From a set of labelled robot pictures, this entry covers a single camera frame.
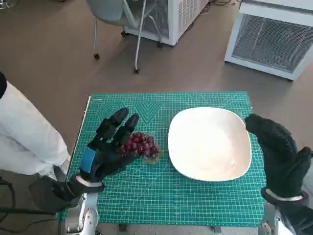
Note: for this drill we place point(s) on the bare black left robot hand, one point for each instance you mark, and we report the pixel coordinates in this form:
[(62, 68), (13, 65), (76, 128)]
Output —
[(105, 159)]

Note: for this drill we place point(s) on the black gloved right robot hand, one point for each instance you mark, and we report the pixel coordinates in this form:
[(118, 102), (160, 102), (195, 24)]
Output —
[(281, 159)]

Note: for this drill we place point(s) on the red toy grape bunch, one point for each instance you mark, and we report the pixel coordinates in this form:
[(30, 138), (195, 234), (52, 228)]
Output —
[(140, 145)]

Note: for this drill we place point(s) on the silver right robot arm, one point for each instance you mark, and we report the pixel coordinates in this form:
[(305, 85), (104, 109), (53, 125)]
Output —
[(270, 220)]

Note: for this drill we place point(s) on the white rounded square plate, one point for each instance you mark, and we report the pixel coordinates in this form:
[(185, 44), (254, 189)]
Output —
[(210, 144)]

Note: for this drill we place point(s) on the green cutting mat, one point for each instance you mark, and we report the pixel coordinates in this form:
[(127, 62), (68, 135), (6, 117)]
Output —
[(159, 195)]

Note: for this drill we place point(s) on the person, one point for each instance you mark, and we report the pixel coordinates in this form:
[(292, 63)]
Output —
[(24, 134)]

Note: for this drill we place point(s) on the grey chair with white legs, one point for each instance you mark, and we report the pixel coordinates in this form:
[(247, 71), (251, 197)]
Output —
[(107, 12)]

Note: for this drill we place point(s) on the white mesh cabinet with red light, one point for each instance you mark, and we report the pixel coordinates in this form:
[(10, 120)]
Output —
[(269, 9)]

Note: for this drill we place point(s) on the white mesh cabinet on casters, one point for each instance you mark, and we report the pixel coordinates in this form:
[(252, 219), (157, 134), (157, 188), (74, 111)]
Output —
[(174, 24)]

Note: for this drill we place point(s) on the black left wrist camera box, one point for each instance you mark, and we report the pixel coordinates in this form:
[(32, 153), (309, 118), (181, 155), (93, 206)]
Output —
[(49, 193)]

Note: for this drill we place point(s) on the black table bracket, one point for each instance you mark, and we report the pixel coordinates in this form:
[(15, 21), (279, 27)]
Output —
[(123, 227)]

